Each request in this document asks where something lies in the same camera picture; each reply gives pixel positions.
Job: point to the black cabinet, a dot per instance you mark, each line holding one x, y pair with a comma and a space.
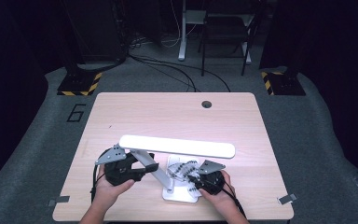
96, 31

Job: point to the white desk lamp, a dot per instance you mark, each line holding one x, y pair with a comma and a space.
180, 146

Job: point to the black yellow striped stand base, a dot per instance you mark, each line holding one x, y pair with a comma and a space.
79, 84
284, 84

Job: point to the black folding chair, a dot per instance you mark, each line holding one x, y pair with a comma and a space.
227, 28

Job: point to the dark curtain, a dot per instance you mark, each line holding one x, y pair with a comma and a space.
338, 77
6, 93

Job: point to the white desk frame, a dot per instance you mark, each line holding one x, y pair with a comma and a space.
182, 37

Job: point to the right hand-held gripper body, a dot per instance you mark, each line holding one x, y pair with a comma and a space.
213, 183

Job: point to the white black patterned cloth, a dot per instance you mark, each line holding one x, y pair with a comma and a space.
180, 169

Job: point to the person's right hand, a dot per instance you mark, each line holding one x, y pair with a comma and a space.
220, 199

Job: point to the person's left hand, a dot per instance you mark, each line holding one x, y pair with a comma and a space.
110, 191

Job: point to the grey tape piece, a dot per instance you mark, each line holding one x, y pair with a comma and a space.
59, 200
287, 198

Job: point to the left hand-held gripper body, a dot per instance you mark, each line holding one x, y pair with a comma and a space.
119, 172

